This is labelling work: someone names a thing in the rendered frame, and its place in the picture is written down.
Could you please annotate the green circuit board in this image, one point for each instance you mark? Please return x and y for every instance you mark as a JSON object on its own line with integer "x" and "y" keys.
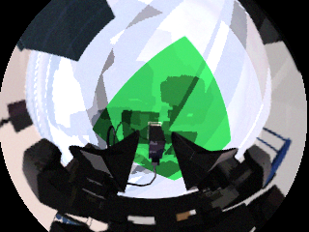
{"x": 175, "y": 90}

